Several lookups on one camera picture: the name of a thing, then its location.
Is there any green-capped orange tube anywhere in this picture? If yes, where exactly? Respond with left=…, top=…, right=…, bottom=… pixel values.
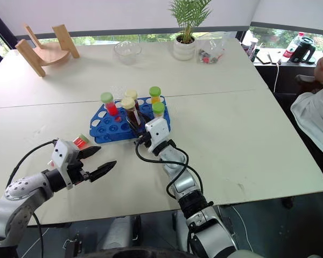
left=149, top=86, right=163, bottom=105

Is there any white and pink tube container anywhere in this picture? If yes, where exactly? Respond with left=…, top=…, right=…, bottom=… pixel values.
left=242, top=37, right=259, bottom=56

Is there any metal hook bracket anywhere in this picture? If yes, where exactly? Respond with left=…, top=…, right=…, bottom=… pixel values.
left=64, top=232, right=83, bottom=256

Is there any black chair armrest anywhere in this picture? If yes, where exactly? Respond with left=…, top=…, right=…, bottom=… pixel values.
left=294, top=74, right=318, bottom=87

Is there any clear bag of small parts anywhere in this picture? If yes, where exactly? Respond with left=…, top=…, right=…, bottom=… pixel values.
left=195, top=32, right=229, bottom=66

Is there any green-capped yellow tube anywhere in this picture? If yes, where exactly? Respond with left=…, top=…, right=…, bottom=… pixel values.
left=151, top=102, right=166, bottom=119

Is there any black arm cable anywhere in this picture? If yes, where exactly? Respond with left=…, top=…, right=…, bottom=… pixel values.
left=31, top=211, right=45, bottom=258
left=5, top=139, right=59, bottom=188
left=135, top=139, right=205, bottom=201

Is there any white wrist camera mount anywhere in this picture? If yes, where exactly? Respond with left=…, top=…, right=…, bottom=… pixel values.
left=51, top=139, right=82, bottom=190
left=145, top=118, right=171, bottom=155

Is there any green-capped red tube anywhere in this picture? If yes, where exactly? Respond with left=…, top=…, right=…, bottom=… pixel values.
left=100, top=91, right=122, bottom=122
left=46, top=133, right=89, bottom=169

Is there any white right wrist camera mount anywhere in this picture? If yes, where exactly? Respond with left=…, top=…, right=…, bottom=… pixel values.
left=145, top=118, right=171, bottom=155

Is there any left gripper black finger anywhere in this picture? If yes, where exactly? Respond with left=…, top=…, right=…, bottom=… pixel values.
left=89, top=160, right=117, bottom=184
left=79, top=146, right=102, bottom=162

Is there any clear glass bowl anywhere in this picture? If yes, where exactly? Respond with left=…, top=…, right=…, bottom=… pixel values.
left=113, top=40, right=143, bottom=66

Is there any white garment of bystander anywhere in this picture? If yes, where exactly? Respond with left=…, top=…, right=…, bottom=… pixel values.
left=290, top=87, right=323, bottom=162

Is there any cream-capped dark brown tube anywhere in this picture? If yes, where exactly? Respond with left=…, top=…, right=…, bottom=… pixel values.
left=120, top=97, right=143, bottom=129
left=123, top=89, right=140, bottom=109

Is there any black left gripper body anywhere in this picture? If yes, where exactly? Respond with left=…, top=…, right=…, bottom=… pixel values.
left=67, top=157, right=94, bottom=187

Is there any white floor cable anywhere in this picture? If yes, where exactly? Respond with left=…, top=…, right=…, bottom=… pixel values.
left=230, top=206, right=259, bottom=254

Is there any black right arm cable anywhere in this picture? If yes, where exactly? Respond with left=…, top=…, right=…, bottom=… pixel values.
left=135, top=139, right=205, bottom=201

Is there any green plant in white pot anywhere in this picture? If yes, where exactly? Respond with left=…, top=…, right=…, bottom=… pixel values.
left=167, top=0, right=214, bottom=62

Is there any dark flat phone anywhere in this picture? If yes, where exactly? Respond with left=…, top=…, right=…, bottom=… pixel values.
left=254, top=49, right=282, bottom=65

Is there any grey rounded shape under table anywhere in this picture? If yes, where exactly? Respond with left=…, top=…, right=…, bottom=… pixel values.
left=100, top=216, right=142, bottom=252

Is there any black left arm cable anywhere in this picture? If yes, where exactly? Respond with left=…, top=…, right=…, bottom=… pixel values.
left=5, top=139, right=59, bottom=188
left=31, top=211, right=45, bottom=258

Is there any blue test tube rack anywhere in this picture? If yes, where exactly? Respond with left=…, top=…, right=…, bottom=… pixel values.
left=89, top=95, right=172, bottom=145

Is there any black lidded mug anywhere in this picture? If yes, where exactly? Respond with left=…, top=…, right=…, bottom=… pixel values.
left=289, top=36, right=318, bottom=64

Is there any red-labelled water bottle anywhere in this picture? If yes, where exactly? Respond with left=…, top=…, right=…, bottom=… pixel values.
left=282, top=31, right=305, bottom=59

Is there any black caster wheel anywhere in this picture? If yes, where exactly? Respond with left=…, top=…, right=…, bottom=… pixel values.
left=280, top=197, right=296, bottom=211

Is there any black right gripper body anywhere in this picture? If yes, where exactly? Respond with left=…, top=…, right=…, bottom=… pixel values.
left=135, top=131, right=152, bottom=148

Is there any wooden curved stand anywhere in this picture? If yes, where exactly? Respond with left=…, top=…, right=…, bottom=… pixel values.
left=15, top=23, right=81, bottom=78

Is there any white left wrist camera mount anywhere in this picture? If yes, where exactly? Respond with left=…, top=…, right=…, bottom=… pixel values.
left=51, top=139, right=82, bottom=190

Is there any white charging cable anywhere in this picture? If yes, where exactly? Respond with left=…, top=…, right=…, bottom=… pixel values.
left=272, top=59, right=283, bottom=94

